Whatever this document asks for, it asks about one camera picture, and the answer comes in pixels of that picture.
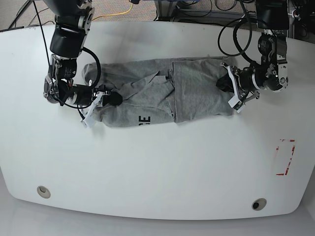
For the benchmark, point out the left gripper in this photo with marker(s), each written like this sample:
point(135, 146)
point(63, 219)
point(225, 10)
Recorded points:
point(242, 83)

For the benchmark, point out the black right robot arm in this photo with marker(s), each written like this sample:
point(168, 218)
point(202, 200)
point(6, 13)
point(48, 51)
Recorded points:
point(73, 21)

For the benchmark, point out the grey t-shirt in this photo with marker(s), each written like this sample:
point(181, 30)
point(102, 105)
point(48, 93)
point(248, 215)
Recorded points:
point(164, 90)

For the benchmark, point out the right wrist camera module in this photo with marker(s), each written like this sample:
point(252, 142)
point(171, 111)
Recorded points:
point(88, 122)

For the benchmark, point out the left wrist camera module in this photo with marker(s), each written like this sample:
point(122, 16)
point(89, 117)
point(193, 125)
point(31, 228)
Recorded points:
point(236, 104)

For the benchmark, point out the table grommet hole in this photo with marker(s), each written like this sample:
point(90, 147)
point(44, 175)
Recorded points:
point(259, 204)
point(43, 192)

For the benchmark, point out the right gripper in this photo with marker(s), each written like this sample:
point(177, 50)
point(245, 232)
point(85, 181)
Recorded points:
point(88, 101)

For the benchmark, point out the red tape rectangle marking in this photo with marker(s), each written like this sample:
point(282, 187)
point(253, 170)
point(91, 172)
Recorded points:
point(283, 156)

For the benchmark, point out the right table grommet hole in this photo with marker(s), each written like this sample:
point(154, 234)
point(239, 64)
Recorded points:
point(259, 204)

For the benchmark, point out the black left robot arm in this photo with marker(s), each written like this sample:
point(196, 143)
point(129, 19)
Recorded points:
point(271, 73)

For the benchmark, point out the left table grommet hole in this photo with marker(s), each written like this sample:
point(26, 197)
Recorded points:
point(43, 192)

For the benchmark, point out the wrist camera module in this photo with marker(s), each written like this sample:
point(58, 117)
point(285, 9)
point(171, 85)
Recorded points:
point(88, 122)
point(236, 104)

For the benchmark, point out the aluminium frame structure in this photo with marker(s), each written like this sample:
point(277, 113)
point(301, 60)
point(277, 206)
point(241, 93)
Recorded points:
point(168, 10)

